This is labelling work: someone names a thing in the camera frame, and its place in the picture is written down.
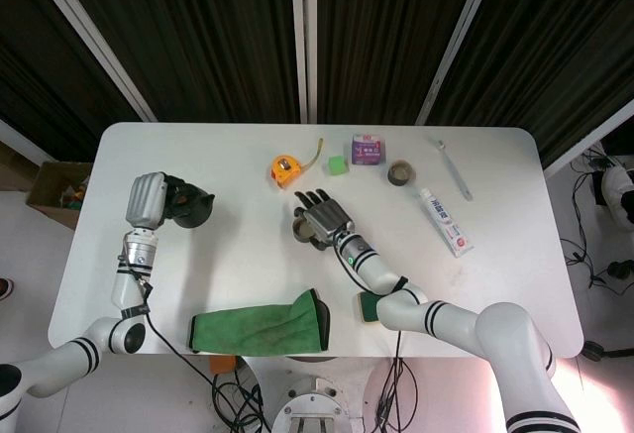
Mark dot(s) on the dark curtain panel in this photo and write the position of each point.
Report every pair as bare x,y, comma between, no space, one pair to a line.
39,56
376,32
560,32
198,32

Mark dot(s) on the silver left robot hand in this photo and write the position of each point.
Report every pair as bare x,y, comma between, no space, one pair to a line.
146,200

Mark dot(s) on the brown cardboard box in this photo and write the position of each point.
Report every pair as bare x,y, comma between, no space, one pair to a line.
49,190

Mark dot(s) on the green cube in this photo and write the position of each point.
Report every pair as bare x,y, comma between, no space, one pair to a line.
338,165

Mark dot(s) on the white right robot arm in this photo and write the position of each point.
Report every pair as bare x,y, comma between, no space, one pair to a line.
446,319

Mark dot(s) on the green and yellow sponge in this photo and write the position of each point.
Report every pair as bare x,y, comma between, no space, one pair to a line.
366,306

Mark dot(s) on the white toothpaste tube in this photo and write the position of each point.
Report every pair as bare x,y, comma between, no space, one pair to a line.
445,222

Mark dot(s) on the grey toothbrush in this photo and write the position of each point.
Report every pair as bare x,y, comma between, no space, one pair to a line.
453,170

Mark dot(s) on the purple cardboard box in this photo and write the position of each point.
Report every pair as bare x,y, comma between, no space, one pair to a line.
368,150

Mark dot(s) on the green microfibre cloth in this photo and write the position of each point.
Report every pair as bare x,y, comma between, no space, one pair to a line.
257,326

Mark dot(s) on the orange object under table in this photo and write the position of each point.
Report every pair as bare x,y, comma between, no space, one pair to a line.
222,364

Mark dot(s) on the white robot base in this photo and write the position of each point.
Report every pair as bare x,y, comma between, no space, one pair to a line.
312,408

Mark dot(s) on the orange tape measure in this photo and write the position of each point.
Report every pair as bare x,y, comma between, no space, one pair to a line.
285,170

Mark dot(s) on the black teapot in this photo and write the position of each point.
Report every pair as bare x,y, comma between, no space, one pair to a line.
199,210

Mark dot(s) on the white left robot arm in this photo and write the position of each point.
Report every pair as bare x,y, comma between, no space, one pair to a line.
126,289

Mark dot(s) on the dark ceramic tea cup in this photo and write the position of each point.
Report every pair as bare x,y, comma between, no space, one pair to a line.
301,229
401,174

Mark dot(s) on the white rounded device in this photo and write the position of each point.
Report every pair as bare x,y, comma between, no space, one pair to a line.
616,190

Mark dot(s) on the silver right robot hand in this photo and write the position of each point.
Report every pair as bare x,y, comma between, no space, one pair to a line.
329,220

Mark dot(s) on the white metal frame post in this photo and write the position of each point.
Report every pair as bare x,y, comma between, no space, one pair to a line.
89,32
455,41
20,140
589,140
298,32

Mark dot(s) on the small black floor object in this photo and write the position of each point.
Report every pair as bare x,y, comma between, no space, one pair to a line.
619,269

